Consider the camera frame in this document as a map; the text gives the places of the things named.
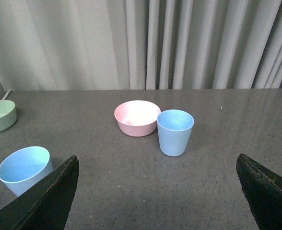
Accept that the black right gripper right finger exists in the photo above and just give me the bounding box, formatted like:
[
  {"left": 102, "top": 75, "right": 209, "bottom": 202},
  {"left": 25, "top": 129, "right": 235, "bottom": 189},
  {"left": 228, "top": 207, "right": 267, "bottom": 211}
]
[{"left": 236, "top": 154, "right": 282, "bottom": 230}]

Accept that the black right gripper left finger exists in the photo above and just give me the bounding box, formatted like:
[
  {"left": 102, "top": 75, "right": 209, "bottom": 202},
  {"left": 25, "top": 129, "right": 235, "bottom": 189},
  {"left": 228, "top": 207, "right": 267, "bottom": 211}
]
[{"left": 0, "top": 156, "right": 79, "bottom": 230}]

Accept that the grey pleated curtain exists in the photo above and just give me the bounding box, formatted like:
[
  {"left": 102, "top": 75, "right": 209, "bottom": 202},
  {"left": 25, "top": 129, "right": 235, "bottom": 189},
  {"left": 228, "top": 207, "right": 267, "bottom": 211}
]
[{"left": 0, "top": 0, "right": 282, "bottom": 91}]

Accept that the pink plastic bowl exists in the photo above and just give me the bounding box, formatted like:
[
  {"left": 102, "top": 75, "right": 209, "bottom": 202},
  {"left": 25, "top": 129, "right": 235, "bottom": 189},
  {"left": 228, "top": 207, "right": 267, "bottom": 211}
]
[{"left": 114, "top": 100, "right": 161, "bottom": 137}]

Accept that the white toaster power cord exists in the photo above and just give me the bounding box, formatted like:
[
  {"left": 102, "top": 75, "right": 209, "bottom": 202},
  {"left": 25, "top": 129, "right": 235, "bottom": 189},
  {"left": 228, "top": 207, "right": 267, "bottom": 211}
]
[{"left": 0, "top": 89, "right": 15, "bottom": 101}]

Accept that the light blue plastic cup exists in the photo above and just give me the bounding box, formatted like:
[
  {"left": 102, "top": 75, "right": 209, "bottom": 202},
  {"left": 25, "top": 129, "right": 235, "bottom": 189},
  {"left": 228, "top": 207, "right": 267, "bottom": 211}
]
[{"left": 0, "top": 146, "right": 53, "bottom": 196}]

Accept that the green plastic bowl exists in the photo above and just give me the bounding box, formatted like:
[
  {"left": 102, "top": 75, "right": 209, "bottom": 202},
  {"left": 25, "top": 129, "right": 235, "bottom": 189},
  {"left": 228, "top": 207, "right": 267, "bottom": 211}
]
[{"left": 0, "top": 100, "right": 17, "bottom": 132}]

